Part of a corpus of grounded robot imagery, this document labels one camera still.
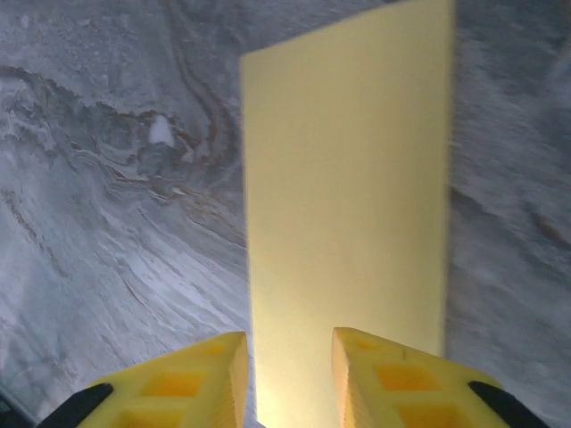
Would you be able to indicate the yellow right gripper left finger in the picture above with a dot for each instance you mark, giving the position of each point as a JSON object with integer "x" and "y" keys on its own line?
{"x": 178, "y": 388}

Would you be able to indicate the yellow square paper sheet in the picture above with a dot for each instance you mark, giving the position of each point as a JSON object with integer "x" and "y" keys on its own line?
{"x": 348, "y": 178}

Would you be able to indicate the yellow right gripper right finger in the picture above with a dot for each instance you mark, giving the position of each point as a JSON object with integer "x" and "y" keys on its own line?
{"x": 401, "y": 388}

